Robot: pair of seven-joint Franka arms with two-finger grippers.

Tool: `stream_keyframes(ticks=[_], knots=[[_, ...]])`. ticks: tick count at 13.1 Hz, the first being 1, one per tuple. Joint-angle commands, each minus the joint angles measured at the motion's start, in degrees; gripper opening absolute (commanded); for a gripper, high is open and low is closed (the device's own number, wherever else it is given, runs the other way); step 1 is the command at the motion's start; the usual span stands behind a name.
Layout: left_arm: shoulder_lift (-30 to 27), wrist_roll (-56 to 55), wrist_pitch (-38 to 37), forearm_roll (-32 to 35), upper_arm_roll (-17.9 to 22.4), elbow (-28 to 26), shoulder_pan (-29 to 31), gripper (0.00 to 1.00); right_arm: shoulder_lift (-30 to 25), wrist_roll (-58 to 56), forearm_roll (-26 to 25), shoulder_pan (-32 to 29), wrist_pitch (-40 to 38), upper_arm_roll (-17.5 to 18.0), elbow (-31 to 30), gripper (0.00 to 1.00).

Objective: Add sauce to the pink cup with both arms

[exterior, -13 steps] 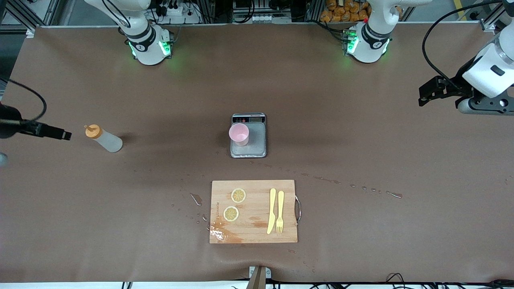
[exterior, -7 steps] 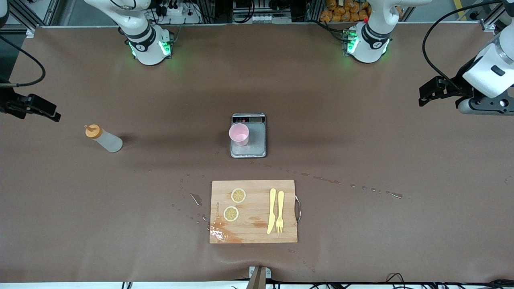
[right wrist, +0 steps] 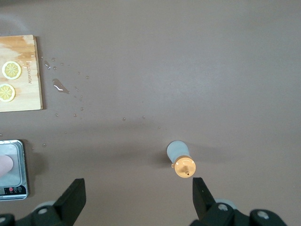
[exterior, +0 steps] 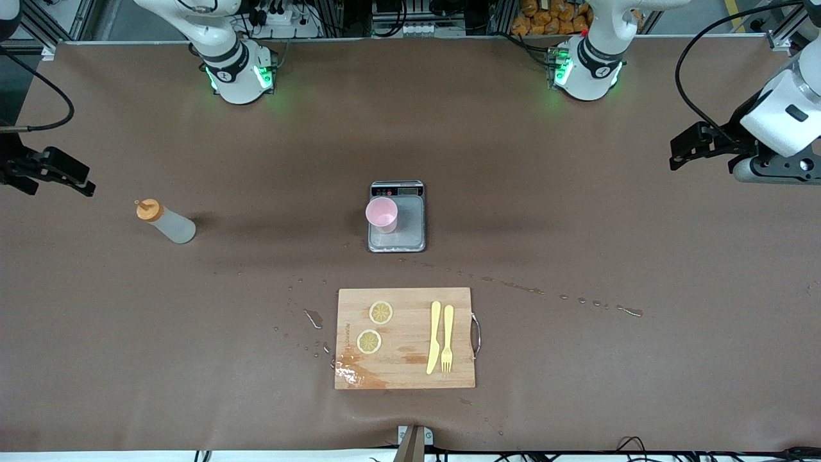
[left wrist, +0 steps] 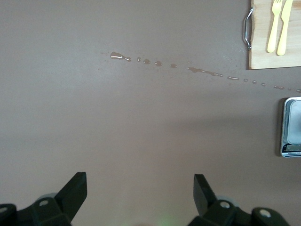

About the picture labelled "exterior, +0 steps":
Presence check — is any translucent sauce bottle orange cap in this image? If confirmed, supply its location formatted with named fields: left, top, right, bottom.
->
left=135, top=198, right=197, bottom=245

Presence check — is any pink plastic cup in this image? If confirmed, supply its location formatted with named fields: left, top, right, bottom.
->
left=365, top=196, right=400, bottom=234

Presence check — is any white power strip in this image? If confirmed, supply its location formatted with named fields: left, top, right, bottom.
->
left=246, top=0, right=323, bottom=39

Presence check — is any grey digital kitchen scale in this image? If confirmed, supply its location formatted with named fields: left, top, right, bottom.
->
left=368, top=180, right=427, bottom=253

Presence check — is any yellow plastic fork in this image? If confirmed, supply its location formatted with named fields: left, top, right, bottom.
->
left=441, top=304, right=455, bottom=374

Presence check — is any yellow plastic knife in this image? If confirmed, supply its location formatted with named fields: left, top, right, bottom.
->
left=426, top=300, right=443, bottom=375

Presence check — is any wooden cutting board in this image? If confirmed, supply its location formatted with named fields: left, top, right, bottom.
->
left=334, top=287, right=482, bottom=391

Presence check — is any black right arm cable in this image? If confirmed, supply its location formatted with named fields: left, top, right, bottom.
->
left=0, top=46, right=76, bottom=133

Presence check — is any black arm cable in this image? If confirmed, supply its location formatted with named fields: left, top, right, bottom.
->
left=0, top=46, right=76, bottom=133
left=675, top=0, right=806, bottom=139

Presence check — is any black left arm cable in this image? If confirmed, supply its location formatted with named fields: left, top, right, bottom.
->
left=675, top=0, right=806, bottom=139

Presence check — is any black cable bundle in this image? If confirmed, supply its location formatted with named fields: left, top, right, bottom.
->
left=614, top=436, right=821, bottom=462

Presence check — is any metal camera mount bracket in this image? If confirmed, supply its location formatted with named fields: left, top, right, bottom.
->
left=396, top=425, right=434, bottom=462

